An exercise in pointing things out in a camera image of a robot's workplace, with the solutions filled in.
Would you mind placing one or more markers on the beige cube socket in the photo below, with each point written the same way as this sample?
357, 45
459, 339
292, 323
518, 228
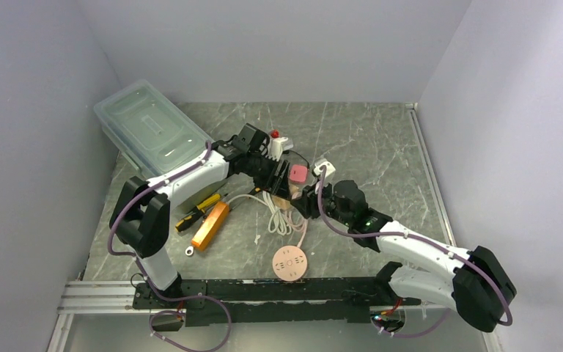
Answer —
282, 203

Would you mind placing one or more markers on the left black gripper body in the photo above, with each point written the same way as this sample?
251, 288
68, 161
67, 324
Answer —
262, 170

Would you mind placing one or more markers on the pink socket cable plug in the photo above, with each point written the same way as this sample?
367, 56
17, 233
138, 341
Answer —
300, 226

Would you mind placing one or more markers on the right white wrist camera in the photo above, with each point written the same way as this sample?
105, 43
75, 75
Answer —
324, 169

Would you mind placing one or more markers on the aluminium rail frame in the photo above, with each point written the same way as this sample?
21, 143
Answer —
100, 298

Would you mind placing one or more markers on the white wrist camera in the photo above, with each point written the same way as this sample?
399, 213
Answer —
324, 169
278, 145

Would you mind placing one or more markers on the clear plastic storage box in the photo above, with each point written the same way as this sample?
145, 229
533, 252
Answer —
149, 130

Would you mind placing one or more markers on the orange power strip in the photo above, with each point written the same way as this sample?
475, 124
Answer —
210, 226

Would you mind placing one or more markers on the yellow handled screwdriver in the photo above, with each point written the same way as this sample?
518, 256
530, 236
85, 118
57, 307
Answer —
207, 203

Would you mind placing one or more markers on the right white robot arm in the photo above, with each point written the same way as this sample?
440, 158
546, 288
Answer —
471, 283

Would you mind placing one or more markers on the pink round socket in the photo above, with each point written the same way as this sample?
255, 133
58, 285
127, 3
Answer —
289, 263

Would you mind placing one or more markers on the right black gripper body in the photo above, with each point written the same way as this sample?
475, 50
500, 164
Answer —
344, 218

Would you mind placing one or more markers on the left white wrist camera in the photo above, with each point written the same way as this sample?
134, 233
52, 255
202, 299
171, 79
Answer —
278, 145

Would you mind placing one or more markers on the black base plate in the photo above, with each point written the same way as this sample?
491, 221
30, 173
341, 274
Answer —
351, 299

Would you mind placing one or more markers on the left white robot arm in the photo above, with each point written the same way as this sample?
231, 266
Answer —
141, 216

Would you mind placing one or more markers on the yellow black screwdriver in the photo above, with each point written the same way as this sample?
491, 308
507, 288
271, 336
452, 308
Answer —
191, 218

